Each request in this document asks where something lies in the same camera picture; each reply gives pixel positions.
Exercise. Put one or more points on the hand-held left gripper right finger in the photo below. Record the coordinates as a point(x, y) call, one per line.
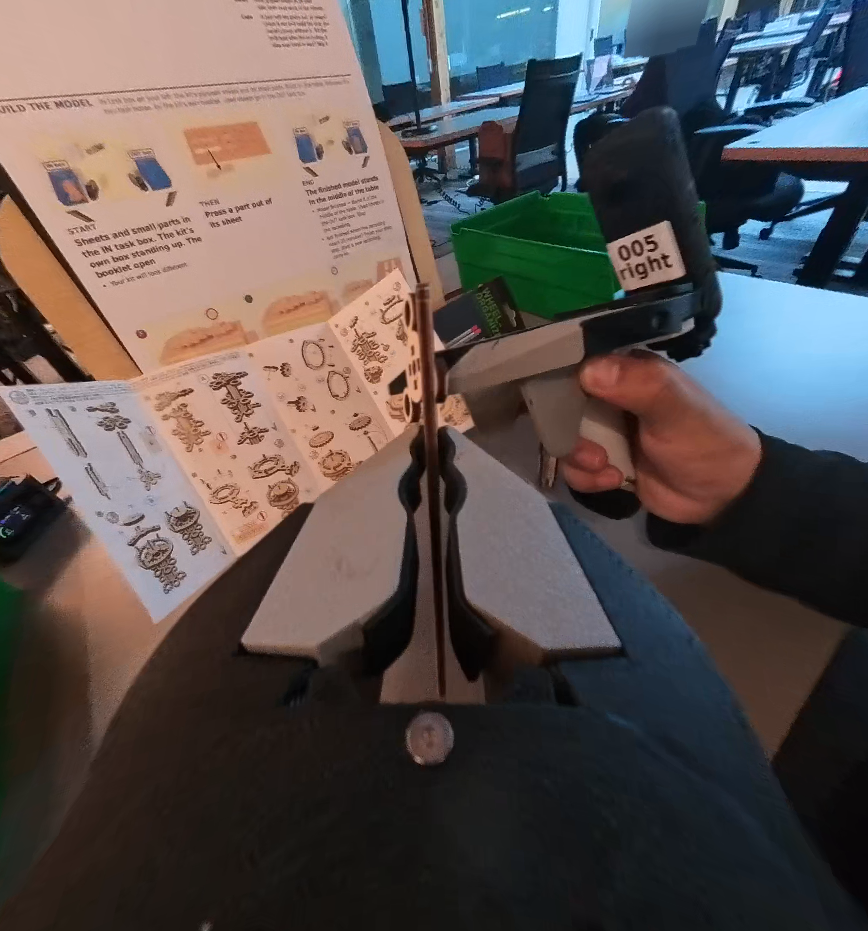
point(528, 574)

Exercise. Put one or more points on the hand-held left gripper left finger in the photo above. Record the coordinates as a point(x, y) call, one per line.
point(339, 574)

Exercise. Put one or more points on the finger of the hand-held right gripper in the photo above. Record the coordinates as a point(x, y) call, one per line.
point(514, 356)

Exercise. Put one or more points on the wooden parts sheet with cutouts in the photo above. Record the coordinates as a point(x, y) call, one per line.
point(432, 509)

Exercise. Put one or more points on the person's right forearm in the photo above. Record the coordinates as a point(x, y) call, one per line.
point(805, 531)

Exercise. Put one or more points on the person's right hand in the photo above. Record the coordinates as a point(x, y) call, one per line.
point(696, 451)

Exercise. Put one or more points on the black and green kit box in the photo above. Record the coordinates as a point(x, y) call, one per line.
point(477, 313)

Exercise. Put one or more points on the black office chair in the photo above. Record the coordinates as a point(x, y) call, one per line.
point(754, 189)
point(543, 109)

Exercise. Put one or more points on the grey office table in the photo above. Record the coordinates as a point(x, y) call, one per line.
point(827, 123)

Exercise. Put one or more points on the folded paper instruction booklet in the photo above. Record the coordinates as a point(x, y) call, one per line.
point(187, 436)

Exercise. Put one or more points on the white flat panel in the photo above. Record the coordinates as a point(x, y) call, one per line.
point(805, 364)

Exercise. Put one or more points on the black power bank with display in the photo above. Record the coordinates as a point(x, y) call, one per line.
point(12, 520)

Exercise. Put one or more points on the white instruction poster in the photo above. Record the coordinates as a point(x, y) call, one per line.
point(150, 182)

